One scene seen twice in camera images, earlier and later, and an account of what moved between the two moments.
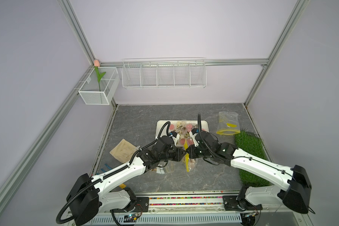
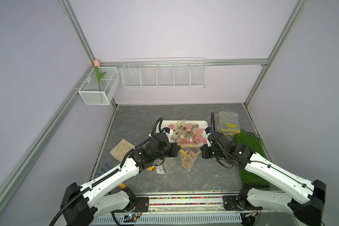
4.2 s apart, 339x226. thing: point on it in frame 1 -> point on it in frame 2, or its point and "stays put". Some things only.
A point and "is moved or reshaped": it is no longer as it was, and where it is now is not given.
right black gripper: (190, 151) -> (204, 148)
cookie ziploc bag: (189, 164) is moved or reshaped
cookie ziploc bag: (228, 123) stays put
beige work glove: (123, 151) stays put
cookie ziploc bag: (169, 168) stays put
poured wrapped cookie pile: (183, 129) stays put
